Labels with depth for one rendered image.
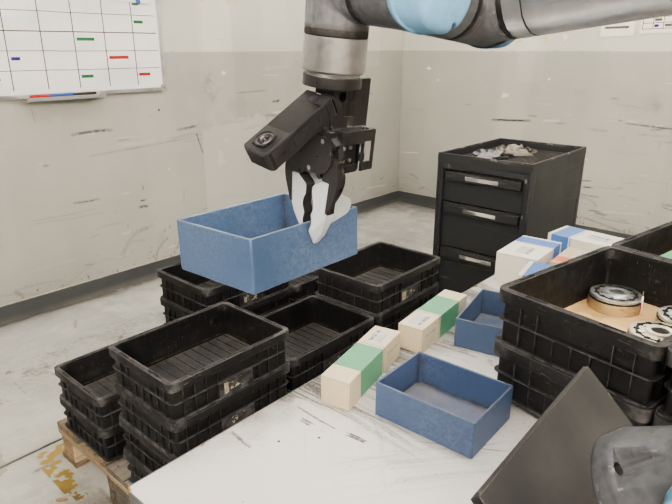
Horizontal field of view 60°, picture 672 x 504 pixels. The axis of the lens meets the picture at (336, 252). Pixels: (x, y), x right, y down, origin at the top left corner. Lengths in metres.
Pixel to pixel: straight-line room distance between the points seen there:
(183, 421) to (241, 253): 0.88
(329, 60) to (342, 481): 0.64
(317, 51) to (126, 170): 2.94
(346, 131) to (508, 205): 1.94
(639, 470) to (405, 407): 0.50
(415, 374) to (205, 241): 0.60
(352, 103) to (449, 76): 4.33
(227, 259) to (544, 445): 0.41
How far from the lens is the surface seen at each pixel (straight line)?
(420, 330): 1.31
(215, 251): 0.75
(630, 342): 1.01
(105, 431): 1.95
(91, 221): 3.52
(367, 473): 1.01
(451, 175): 2.70
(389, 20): 0.63
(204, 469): 1.04
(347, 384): 1.11
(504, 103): 4.83
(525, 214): 2.57
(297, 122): 0.68
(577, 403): 0.72
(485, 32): 0.71
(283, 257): 0.73
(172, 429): 1.54
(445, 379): 1.20
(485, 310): 1.55
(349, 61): 0.69
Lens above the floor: 1.35
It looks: 19 degrees down
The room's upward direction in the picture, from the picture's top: straight up
